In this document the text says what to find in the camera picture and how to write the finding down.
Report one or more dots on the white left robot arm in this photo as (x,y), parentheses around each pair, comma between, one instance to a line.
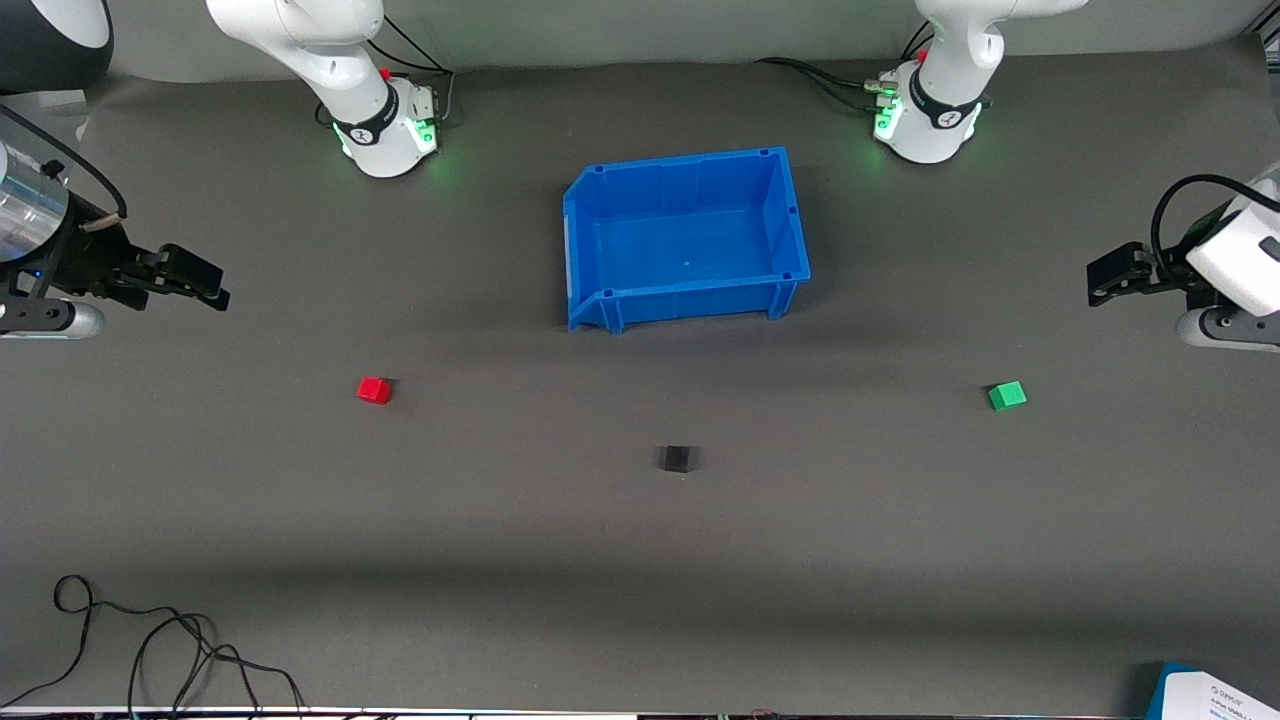
(940,100)

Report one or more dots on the blue plastic storage bin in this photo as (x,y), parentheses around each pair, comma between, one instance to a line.
(690,250)

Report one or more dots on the small black cube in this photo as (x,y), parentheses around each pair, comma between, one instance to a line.
(677,459)

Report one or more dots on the dark grey table mat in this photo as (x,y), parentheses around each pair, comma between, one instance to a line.
(640,600)

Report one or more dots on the small red cube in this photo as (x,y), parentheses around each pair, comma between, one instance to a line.
(374,390)

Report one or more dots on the white blue printed box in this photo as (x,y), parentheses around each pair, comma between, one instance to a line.
(1220,700)

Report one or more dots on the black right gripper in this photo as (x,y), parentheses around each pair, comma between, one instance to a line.
(82,258)

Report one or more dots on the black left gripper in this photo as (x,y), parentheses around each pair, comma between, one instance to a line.
(1166,268)

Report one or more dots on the aluminium frame rail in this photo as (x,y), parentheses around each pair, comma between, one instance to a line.
(1270,38)

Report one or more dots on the small green cube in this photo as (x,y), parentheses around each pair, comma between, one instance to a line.
(1007,397)

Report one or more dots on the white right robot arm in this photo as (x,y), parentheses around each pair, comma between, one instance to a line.
(300,40)

